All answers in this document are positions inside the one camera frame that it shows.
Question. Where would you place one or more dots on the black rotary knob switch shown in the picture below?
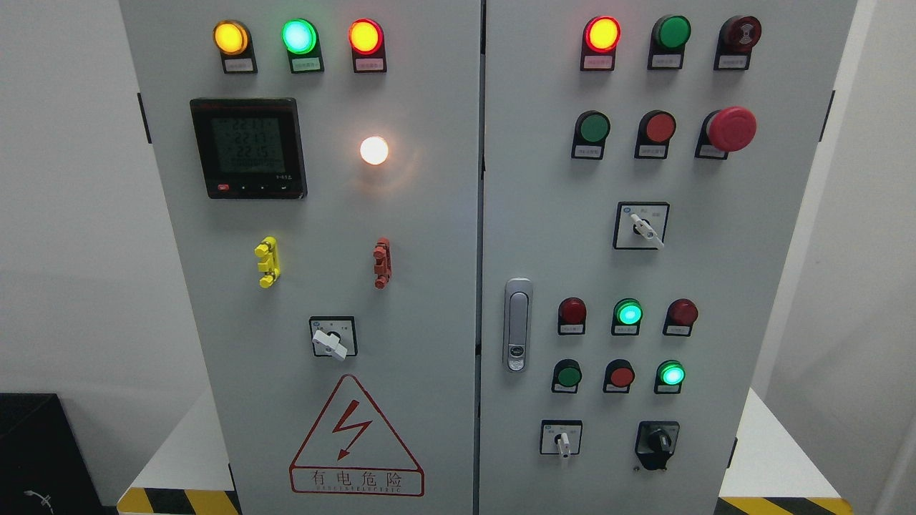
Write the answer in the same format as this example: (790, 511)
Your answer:
(656, 443)

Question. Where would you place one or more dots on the grey electrical cabinet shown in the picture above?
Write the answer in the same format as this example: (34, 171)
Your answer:
(478, 105)

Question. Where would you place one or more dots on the red terminal connector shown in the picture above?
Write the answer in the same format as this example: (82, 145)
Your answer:
(383, 263)

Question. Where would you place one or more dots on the dark red indicator light left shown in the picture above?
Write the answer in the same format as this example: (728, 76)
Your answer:
(572, 316)

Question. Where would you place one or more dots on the dark red indicator light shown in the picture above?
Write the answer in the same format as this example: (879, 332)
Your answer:
(572, 316)
(680, 318)

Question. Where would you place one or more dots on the white glowing indicator light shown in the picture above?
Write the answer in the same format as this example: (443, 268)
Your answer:
(374, 150)

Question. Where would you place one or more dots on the lit green indicator light middle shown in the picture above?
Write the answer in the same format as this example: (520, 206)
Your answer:
(627, 317)

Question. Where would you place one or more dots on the green push button second row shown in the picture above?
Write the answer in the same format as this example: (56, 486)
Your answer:
(591, 131)

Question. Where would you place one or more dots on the yellow terminal connector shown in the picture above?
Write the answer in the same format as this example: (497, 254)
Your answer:
(268, 264)

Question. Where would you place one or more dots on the red push button lower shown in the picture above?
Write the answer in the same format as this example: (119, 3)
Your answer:
(619, 376)

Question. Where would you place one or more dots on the red electric hazard sticker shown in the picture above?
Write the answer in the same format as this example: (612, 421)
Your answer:
(352, 449)

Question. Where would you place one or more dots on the dark red indicator light right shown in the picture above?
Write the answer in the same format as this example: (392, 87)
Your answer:
(680, 318)

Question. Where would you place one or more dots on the red push button second row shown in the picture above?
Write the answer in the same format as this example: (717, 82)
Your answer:
(655, 131)

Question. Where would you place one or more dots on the black digital power meter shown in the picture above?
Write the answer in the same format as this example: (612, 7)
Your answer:
(250, 148)

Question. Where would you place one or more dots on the red ringed indicator light left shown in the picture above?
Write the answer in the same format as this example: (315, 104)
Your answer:
(367, 41)

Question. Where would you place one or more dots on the red ringed indicator light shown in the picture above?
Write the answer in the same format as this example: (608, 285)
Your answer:
(601, 35)
(367, 41)

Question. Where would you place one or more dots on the lit green push button lower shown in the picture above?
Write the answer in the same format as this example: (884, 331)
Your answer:
(669, 377)

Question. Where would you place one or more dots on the red ringed indicator light right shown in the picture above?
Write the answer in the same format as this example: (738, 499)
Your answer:
(601, 35)

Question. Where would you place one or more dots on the green indicator light top left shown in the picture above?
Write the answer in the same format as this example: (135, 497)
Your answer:
(303, 47)

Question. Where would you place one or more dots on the red emergency stop button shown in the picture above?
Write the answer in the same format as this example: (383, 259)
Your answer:
(725, 131)

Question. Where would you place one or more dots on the green push button top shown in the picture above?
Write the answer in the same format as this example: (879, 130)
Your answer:
(669, 37)

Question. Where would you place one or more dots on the yellow indicator light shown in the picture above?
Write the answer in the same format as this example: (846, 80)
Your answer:
(232, 39)

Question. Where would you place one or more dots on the dark red buzzer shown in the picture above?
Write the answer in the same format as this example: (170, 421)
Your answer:
(736, 40)

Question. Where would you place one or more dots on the silver door latch handle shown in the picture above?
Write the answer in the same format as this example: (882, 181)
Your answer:
(517, 304)

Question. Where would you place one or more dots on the white rotary switch left door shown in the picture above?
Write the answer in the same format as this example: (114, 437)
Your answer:
(333, 336)

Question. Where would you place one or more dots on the white rotary switch upper right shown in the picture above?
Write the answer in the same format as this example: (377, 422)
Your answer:
(640, 225)

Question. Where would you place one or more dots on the white rotary switch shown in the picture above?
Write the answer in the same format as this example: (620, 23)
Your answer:
(640, 225)
(561, 439)

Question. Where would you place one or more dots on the white rotary switch lower right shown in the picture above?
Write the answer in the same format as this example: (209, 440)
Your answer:
(561, 439)

